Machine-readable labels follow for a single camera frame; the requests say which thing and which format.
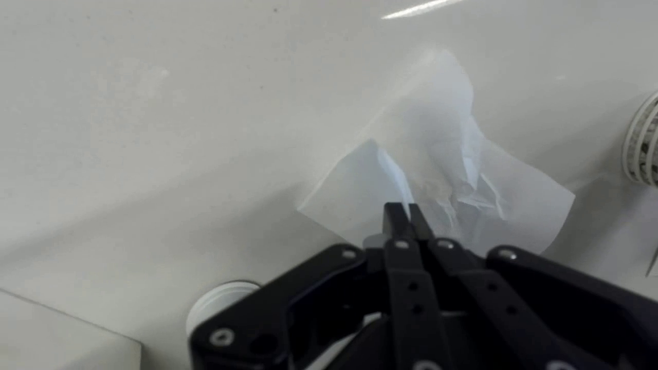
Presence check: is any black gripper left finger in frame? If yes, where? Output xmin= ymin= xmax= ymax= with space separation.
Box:
xmin=189 ymin=204 xmax=451 ymax=370

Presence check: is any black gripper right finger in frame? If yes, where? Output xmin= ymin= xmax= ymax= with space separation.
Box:
xmin=408 ymin=204 xmax=658 ymax=370

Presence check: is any white napkin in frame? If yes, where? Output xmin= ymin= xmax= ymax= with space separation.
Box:
xmin=298 ymin=51 xmax=574 ymax=254

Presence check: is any small white cap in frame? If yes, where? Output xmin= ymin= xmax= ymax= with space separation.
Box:
xmin=185 ymin=280 xmax=258 ymax=335

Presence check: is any stack of patterned paper cups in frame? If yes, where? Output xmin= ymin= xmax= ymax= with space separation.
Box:
xmin=621 ymin=92 xmax=658 ymax=186

